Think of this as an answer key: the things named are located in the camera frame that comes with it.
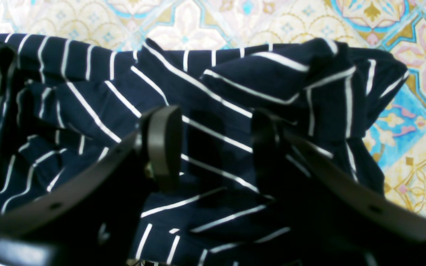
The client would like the navy white striped T-shirt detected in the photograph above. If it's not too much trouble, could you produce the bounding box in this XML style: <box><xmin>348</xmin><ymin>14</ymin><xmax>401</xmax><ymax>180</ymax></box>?
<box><xmin>0</xmin><ymin>33</ymin><xmax>409</xmax><ymax>266</ymax></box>

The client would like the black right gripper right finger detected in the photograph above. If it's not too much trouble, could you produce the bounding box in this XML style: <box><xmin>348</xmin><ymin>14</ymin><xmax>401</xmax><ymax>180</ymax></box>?
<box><xmin>252</xmin><ymin>109</ymin><xmax>426</xmax><ymax>266</ymax></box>

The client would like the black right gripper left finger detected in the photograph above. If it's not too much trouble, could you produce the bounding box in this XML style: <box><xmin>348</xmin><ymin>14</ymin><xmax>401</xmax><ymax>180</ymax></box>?
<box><xmin>0</xmin><ymin>106</ymin><xmax>183</xmax><ymax>266</ymax></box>

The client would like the patterned pastel tablecloth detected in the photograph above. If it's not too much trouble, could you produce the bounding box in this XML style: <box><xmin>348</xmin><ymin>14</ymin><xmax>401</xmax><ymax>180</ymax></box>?
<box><xmin>0</xmin><ymin>0</ymin><xmax>426</xmax><ymax>226</ymax></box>

